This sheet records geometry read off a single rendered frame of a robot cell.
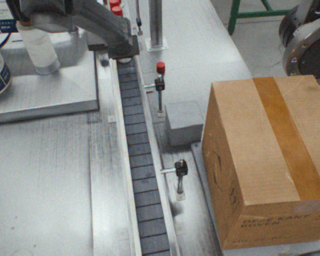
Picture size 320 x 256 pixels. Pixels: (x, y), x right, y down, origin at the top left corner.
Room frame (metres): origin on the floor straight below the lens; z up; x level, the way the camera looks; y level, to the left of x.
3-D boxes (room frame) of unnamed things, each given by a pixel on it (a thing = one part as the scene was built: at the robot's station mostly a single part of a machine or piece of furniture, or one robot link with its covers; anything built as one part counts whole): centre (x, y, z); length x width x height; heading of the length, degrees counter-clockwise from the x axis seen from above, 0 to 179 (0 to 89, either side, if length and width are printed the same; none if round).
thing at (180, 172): (0.36, -0.02, 0.91); 0.07 x 0.03 x 0.16; 99
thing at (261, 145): (0.35, -0.24, 0.99); 0.30 x 0.24 x 0.27; 4
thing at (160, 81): (0.65, 0.03, 0.91); 0.07 x 0.03 x 0.16; 99
